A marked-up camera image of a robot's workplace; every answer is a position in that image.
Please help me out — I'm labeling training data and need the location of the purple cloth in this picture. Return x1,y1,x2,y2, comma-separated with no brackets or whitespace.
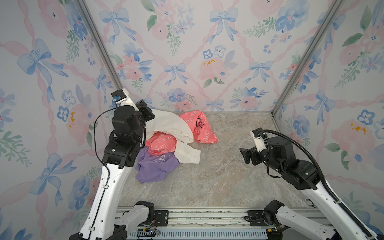
135,147,180,184

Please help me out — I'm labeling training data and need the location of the pink patterned cloth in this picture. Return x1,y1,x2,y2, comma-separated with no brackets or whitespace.
180,111,219,144
145,132,177,156

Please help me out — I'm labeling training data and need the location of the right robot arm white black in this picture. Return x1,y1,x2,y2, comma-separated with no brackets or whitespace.
240,135,384,240

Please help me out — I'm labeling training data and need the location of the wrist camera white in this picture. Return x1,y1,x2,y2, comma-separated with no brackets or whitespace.
250,128,268,153
112,89,139,112

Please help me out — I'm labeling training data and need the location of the thin black left cable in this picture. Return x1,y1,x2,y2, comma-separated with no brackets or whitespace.
93,107,118,211

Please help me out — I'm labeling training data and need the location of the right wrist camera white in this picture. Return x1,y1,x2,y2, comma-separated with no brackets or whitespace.
250,128,268,153

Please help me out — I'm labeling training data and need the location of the black corrugated cable conduit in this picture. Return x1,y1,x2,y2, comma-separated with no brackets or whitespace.
261,129,377,239

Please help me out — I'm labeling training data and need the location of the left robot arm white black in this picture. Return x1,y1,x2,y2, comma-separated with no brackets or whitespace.
70,100,155,240

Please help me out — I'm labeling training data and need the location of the aluminium corner post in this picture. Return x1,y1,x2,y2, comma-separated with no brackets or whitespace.
271,0,344,117
74,0,123,90

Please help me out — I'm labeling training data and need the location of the aluminium left corner post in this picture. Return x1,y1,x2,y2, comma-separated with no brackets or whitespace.
74,0,123,90

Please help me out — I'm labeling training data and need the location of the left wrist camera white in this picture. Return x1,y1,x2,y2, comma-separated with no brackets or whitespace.
112,89,139,112

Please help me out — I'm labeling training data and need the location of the aluminium right corner post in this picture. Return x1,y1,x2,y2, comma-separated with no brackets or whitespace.
271,0,344,117

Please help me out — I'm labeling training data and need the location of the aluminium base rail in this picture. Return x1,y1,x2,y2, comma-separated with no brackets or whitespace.
115,206,328,240

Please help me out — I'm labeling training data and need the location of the white shirt cloth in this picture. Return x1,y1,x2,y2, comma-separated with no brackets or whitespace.
146,110,201,164

